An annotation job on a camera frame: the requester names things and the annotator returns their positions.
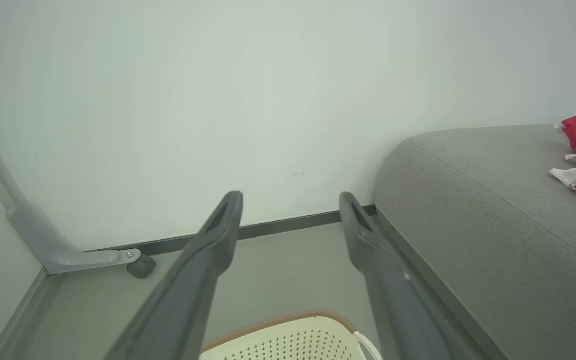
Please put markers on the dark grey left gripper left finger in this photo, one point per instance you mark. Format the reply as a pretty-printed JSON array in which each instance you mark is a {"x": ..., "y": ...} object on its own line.
[{"x": 188, "y": 290}]

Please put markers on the white perforated laundry basket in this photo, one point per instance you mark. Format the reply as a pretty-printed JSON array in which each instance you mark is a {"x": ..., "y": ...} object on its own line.
[{"x": 298, "y": 340}]

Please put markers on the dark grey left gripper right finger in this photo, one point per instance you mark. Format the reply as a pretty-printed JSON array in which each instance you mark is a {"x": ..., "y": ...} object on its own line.
[{"x": 393, "y": 290}]

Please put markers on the grey fabric sofa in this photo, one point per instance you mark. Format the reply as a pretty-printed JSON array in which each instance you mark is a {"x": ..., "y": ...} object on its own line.
[{"x": 508, "y": 240}]

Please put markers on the black caster wheel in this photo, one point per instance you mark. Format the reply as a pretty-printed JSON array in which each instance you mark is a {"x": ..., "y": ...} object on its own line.
[{"x": 142, "y": 266}]

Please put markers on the grey skirting board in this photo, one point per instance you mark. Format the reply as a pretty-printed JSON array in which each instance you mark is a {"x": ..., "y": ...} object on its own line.
[{"x": 18, "y": 315}]

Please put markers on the grey metal frame leg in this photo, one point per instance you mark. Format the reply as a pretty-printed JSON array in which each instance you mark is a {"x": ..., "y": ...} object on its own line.
[{"x": 38, "y": 230}]

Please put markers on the black baseboard strip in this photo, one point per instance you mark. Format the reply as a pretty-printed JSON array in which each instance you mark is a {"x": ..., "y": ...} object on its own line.
[{"x": 278, "y": 227}]

